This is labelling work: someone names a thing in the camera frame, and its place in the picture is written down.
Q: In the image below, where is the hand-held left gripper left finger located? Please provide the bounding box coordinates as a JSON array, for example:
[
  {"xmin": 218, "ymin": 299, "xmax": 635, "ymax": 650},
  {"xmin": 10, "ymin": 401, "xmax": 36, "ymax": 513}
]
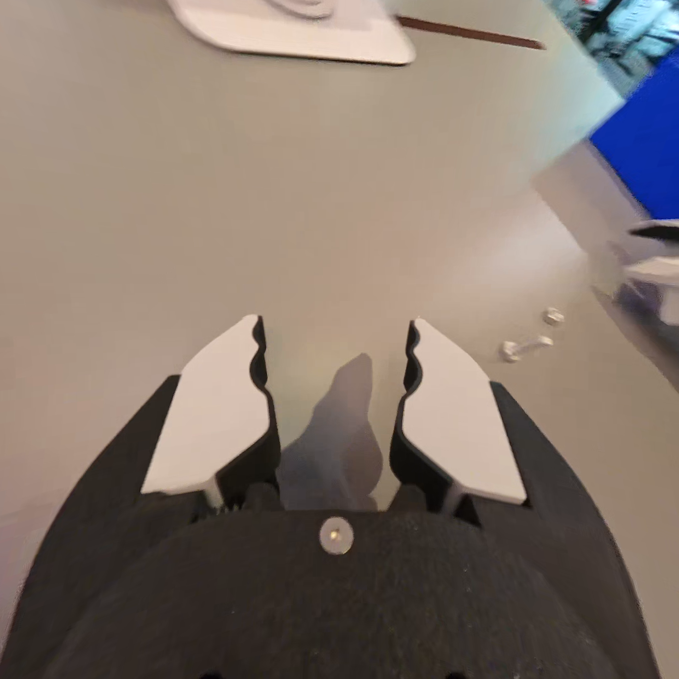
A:
[{"xmin": 139, "ymin": 314, "xmax": 282, "ymax": 512}]

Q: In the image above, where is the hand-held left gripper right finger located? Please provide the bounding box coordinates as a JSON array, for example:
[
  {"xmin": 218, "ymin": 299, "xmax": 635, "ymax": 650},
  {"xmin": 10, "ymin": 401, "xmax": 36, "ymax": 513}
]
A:
[{"xmin": 389, "ymin": 317, "xmax": 528, "ymax": 515}]

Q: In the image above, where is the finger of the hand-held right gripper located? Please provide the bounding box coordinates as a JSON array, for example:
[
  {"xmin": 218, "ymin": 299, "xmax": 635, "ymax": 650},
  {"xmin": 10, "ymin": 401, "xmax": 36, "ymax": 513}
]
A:
[
  {"xmin": 623, "ymin": 258, "xmax": 679, "ymax": 323},
  {"xmin": 627, "ymin": 219, "xmax": 679, "ymax": 244}
]

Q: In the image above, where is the silver hex bolt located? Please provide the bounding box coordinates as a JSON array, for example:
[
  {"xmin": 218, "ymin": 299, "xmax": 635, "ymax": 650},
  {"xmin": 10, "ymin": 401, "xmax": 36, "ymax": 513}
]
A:
[{"xmin": 500, "ymin": 334, "xmax": 556, "ymax": 365}]

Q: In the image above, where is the blue box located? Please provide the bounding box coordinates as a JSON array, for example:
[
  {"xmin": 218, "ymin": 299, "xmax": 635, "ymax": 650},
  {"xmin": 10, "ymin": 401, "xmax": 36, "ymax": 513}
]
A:
[{"xmin": 589, "ymin": 64, "xmax": 679, "ymax": 221}]

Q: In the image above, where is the white monitor stand base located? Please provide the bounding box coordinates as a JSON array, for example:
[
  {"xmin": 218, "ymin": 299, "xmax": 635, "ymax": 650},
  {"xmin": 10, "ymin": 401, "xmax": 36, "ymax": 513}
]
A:
[{"xmin": 169, "ymin": 0, "xmax": 418, "ymax": 68}]

